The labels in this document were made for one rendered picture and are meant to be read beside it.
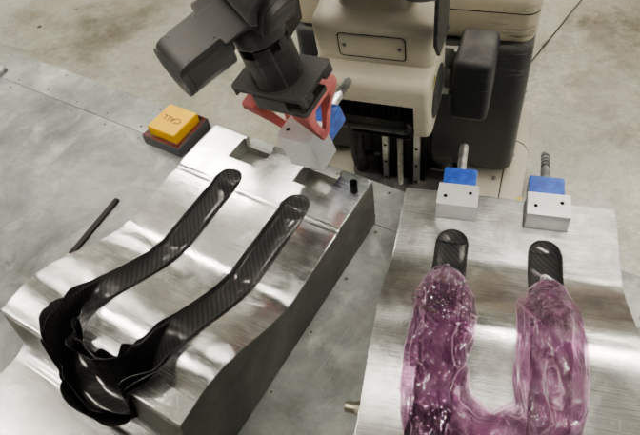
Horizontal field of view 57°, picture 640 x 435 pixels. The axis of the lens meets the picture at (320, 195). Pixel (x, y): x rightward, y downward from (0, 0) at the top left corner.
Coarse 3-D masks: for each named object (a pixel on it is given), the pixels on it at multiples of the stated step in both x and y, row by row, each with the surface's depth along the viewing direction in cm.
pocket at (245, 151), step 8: (248, 136) 84; (240, 144) 84; (248, 144) 85; (232, 152) 83; (240, 152) 84; (248, 152) 86; (256, 152) 85; (264, 152) 84; (240, 160) 85; (248, 160) 85; (256, 160) 84; (264, 160) 84
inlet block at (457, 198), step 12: (456, 168) 78; (444, 180) 77; (456, 180) 77; (468, 180) 77; (444, 192) 74; (456, 192) 74; (468, 192) 74; (444, 204) 73; (456, 204) 73; (468, 204) 73; (444, 216) 75; (456, 216) 74; (468, 216) 74
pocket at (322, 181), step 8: (304, 168) 79; (296, 176) 78; (304, 176) 80; (312, 176) 81; (320, 176) 80; (328, 176) 79; (336, 176) 79; (304, 184) 80; (312, 184) 80; (320, 184) 80; (328, 184) 80
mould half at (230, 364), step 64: (192, 192) 79; (256, 192) 77; (320, 192) 75; (64, 256) 70; (128, 256) 71; (192, 256) 72; (320, 256) 70; (128, 320) 61; (256, 320) 64; (0, 384) 66; (192, 384) 56; (256, 384) 65
